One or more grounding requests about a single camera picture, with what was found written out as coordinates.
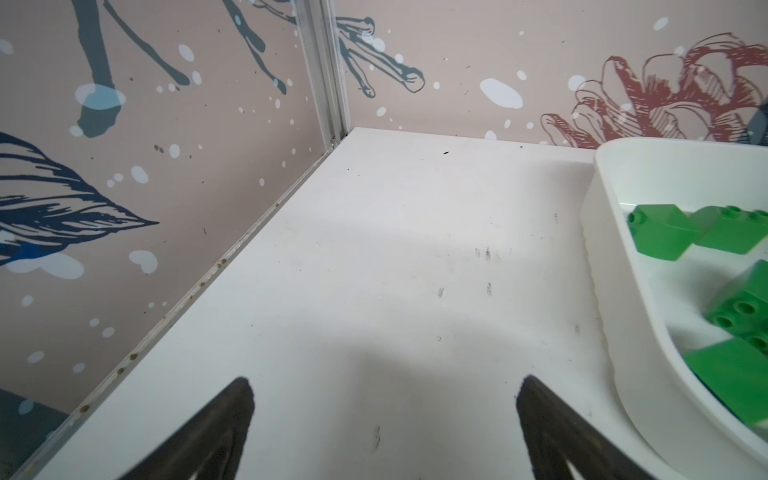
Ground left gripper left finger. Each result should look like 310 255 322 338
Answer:
122 377 255 480

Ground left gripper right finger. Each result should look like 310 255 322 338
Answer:
516 375 652 479

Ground white plastic bin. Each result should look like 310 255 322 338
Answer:
581 138 767 479

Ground green lego brick lone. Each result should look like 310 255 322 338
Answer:
683 337 767 427

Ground green lego brick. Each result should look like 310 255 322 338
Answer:
627 204 702 261
704 260 767 356
689 205 767 255

